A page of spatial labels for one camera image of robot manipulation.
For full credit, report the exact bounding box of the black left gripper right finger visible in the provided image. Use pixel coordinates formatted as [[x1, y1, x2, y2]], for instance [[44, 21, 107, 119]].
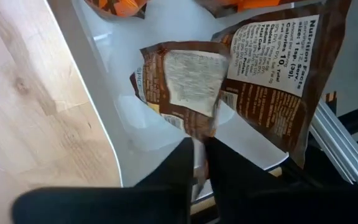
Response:
[[203, 136, 358, 224]]

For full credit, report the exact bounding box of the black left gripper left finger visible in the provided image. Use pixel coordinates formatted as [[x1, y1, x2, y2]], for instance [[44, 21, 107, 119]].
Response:
[[11, 136, 195, 224]]

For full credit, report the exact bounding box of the white plastic handled bin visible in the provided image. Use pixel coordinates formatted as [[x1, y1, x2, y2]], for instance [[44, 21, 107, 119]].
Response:
[[46, 0, 291, 205]]

